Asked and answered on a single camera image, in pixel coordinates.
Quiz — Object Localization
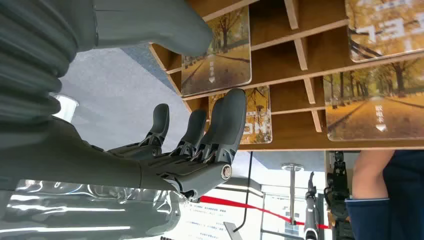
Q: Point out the white printed notice board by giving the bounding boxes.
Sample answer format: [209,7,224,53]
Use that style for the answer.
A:
[180,190,263,240]

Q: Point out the person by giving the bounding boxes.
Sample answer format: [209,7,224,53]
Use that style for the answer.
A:
[345,150,424,240]

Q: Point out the hotel key card arrow side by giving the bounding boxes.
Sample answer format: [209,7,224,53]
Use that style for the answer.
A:
[322,57,424,142]
[180,5,253,98]

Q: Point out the small chrome stanchion post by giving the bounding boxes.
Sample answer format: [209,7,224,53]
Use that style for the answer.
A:
[281,163,305,226]

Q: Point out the thin black hanging cable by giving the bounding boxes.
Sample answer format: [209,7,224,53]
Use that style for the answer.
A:
[233,151,254,233]

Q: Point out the black device behind person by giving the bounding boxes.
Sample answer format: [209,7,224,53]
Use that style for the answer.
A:
[323,151,355,240]

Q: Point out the hotel key card text side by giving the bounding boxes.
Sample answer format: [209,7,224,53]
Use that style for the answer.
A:
[208,86,274,145]
[344,0,424,63]

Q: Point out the clear plastic film wrap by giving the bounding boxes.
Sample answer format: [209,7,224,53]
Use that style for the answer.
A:
[0,179,182,240]

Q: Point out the red barrier belt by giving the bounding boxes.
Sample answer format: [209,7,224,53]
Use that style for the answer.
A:
[198,195,332,230]

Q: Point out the grey slender background device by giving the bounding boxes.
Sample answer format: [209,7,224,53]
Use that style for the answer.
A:
[303,171,320,240]

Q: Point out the wooden card slot box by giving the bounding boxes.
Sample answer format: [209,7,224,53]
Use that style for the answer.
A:
[149,0,424,152]

